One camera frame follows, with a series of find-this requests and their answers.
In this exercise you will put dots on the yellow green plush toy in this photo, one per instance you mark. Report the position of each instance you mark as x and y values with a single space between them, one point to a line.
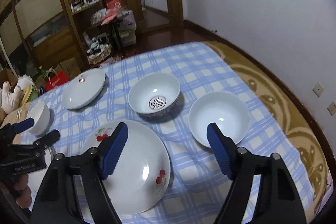
30 93

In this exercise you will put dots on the red paper shopping bag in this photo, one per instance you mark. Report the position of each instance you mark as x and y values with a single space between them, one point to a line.
54 79

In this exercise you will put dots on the white bowl dark outside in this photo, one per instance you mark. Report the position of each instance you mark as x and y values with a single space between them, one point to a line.
226 110

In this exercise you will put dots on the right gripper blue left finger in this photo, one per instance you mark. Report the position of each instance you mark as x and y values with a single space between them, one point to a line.
110 150

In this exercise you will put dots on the wall socket far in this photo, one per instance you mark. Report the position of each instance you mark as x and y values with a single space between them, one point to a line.
318 89

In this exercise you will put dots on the large cherry plate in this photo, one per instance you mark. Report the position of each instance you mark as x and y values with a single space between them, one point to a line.
142 173

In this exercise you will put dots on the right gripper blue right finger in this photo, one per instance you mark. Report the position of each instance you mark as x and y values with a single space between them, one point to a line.
223 148

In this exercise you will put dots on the green bottle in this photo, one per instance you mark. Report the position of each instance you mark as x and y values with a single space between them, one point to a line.
43 72

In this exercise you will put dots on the brown patterned blanket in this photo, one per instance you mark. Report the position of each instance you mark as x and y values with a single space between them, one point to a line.
290 120

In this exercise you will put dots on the left hand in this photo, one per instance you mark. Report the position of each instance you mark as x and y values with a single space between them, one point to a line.
20 185

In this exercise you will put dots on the small black side table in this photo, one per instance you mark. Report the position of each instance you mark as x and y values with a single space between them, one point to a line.
114 34

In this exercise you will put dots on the white plush toy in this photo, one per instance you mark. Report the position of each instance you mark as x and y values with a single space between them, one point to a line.
11 95

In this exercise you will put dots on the blue checked cloth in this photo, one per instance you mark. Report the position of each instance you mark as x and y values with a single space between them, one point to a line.
197 187

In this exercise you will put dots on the wall socket near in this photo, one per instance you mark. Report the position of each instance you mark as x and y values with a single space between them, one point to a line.
332 108

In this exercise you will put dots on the red box on table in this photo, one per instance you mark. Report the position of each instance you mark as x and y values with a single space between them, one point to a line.
113 4

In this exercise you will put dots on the small cherry plate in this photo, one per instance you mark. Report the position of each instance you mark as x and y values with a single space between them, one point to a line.
36 178

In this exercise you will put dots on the blue patterned emblem bowl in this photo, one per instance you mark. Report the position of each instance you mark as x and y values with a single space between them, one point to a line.
154 95

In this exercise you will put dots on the cardboard box on floor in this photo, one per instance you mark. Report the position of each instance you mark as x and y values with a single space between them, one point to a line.
70 68

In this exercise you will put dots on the plain white bowl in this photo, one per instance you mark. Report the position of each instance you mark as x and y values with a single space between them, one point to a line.
41 116

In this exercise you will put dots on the wooden wardrobe cabinet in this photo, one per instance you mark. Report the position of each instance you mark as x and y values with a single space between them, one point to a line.
40 34

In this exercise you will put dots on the wall socket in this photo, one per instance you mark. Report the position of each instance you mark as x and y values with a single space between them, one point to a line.
332 108
318 89

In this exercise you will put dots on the wicker basket with items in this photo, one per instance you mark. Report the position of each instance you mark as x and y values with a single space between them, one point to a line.
99 49

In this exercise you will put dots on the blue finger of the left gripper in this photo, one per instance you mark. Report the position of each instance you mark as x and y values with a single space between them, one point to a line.
47 140
22 126

